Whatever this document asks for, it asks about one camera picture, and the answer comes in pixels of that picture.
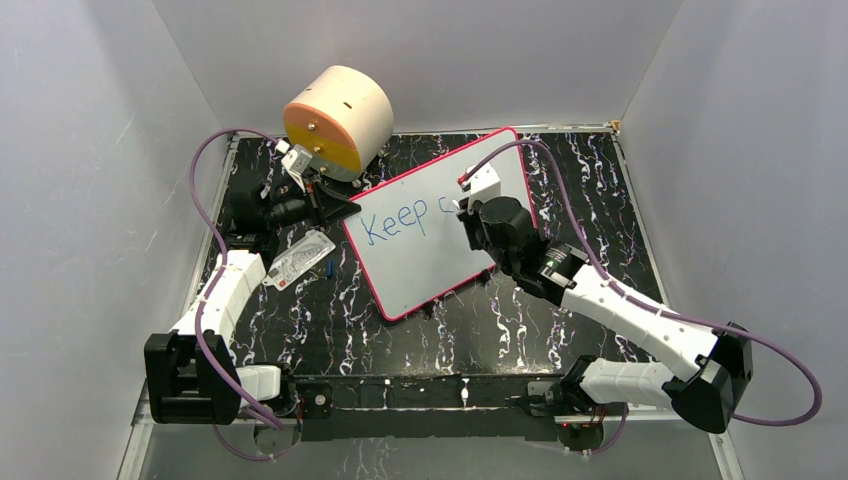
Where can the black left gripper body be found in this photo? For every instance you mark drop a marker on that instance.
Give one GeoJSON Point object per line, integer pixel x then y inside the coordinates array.
{"type": "Point", "coordinates": [311, 198]}

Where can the pink framed whiteboard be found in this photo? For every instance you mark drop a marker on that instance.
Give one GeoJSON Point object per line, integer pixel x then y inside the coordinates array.
{"type": "Point", "coordinates": [410, 244]}

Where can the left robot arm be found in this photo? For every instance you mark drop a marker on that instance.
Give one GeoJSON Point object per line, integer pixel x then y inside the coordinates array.
{"type": "Point", "coordinates": [275, 234]}

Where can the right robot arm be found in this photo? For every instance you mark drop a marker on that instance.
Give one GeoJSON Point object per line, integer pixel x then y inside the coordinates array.
{"type": "Point", "coordinates": [699, 373]}

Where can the black whiteboard stand foot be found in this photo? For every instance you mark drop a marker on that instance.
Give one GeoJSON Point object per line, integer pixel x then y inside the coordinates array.
{"type": "Point", "coordinates": [485, 276]}
{"type": "Point", "coordinates": [428, 309]}

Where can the clear plastic marker package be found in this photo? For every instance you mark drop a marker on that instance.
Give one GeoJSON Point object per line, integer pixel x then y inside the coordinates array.
{"type": "Point", "coordinates": [297, 260]}

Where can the round pastel drawer cabinet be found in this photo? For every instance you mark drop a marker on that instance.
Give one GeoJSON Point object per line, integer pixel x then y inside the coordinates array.
{"type": "Point", "coordinates": [343, 118]}

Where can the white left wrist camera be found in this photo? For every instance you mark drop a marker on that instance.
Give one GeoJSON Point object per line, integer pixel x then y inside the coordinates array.
{"type": "Point", "coordinates": [296, 161]}

